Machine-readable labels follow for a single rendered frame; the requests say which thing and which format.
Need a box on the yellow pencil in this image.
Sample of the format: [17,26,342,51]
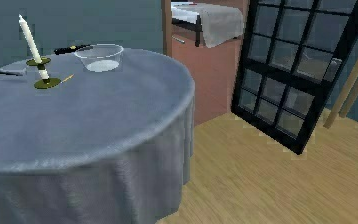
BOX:
[60,73,75,85]

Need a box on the bed with grey blanket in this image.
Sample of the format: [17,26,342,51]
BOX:
[170,1,245,49]

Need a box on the light wooden chair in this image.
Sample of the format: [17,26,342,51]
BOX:
[322,34,358,130]

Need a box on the clear glass bowl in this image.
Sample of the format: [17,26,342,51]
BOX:
[73,43,125,73]

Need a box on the white candle in olive holder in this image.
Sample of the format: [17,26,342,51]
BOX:
[17,13,62,90]

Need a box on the round table with grey cloth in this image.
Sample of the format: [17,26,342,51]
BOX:
[0,47,196,224]

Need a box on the black glass-paned door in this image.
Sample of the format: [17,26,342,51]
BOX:
[230,0,358,156]

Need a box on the grey flat utensil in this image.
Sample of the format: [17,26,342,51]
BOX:
[0,68,27,78]

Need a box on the black and yellow knife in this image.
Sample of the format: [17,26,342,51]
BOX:
[53,44,92,56]

